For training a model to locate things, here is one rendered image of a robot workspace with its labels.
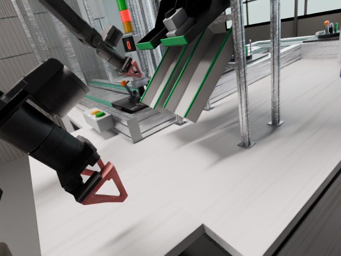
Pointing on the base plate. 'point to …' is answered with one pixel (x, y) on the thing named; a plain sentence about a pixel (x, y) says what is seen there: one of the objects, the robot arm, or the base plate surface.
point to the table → (110, 215)
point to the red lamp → (125, 16)
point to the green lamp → (122, 5)
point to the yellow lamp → (128, 26)
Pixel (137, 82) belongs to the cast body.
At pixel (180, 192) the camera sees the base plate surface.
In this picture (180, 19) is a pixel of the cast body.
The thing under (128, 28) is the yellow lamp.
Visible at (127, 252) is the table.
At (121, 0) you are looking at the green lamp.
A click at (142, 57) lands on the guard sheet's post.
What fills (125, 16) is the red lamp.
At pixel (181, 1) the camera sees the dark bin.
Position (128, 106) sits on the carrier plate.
